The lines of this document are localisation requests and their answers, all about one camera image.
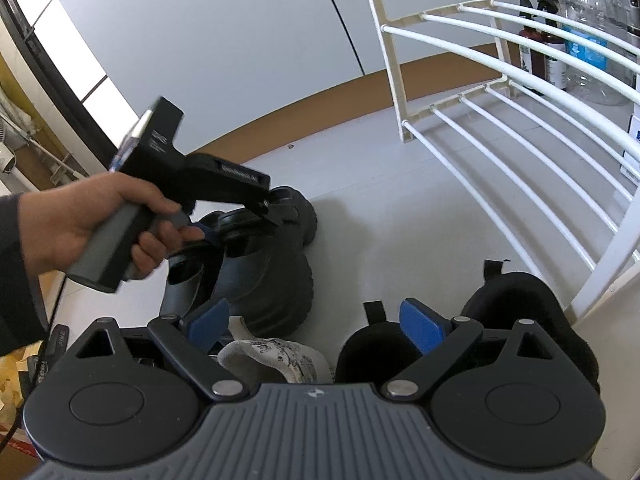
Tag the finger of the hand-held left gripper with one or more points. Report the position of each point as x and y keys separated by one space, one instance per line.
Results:
x=270 y=207

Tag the black mesh sneaker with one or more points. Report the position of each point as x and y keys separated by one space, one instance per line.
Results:
x=525 y=300
x=370 y=350

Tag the white printed sneaker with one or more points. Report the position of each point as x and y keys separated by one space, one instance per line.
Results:
x=280 y=355

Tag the black framed glass door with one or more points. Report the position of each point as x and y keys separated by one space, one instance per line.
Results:
x=75 y=45

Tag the black slide sandal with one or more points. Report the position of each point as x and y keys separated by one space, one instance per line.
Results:
x=50 y=355

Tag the black chunky shoe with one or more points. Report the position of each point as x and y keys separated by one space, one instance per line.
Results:
x=190 y=280
x=280 y=290

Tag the white printed carton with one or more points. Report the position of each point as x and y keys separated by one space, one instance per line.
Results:
x=632 y=150

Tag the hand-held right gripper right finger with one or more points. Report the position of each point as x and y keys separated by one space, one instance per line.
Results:
x=422 y=325

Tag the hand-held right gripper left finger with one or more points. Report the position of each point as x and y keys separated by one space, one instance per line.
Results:
x=210 y=317

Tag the clear water jug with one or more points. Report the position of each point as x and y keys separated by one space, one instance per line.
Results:
x=595 y=50

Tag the person's left forearm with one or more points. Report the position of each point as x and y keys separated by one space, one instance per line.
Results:
x=15 y=285

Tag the white mop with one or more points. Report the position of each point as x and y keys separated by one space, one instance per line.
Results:
x=60 y=170

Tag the white standing fan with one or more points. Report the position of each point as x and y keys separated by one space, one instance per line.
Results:
x=7 y=160

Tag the pale grey cabinet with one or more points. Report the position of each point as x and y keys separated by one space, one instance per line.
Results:
x=225 y=35

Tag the person's left hand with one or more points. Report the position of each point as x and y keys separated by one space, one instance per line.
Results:
x=65 y=220

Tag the white shoe rack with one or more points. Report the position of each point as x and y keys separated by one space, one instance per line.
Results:
x=400 y=100

